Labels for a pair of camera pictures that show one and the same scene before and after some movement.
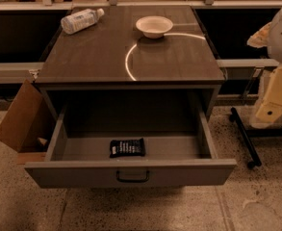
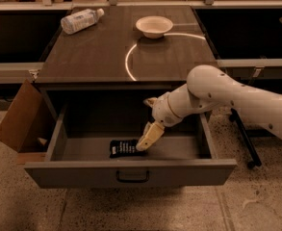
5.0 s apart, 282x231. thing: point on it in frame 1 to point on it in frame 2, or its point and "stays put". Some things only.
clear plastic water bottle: (71, 23) stays put
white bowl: (153, 27) stays put
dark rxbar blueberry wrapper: (127, 147) stays put
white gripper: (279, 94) to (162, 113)
